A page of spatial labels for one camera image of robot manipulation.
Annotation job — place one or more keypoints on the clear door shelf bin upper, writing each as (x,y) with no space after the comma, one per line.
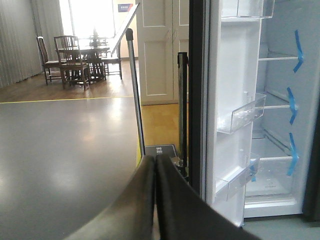
(234,120)

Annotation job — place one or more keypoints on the dark floor sign mat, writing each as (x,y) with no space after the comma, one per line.
(167,149)

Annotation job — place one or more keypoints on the white double door cabinet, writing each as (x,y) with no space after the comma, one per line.
(162,32)

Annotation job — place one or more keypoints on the dark wooden chair left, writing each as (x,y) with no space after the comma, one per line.
(47,64)

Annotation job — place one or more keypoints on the clear door shelf bin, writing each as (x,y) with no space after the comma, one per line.
(230,184)
(234,120)
(247,8)

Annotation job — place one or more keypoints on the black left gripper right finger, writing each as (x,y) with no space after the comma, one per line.
(183,215)

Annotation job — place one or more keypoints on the dark wooden chair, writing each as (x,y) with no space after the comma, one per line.
(47,64)
(73,69)

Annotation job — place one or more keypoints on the dark wooden chair front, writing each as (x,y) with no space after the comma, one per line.
(73,69)

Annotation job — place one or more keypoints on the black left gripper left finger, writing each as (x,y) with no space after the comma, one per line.
(130,216)

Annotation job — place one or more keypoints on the chrome stanchion post far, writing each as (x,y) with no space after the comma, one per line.
(182,61)

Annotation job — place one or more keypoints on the silver sign stand pole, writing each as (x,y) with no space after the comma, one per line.
(128,32)

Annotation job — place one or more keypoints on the dark wooden dining table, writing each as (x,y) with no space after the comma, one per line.
(92,56)

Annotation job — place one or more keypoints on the white fridge interior body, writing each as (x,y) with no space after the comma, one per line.
(289,76)

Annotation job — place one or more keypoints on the clear door shelf bin lower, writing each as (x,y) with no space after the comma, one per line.
(230,184)

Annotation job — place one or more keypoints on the clear door shelf bin top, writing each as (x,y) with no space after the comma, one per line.
(247,8)

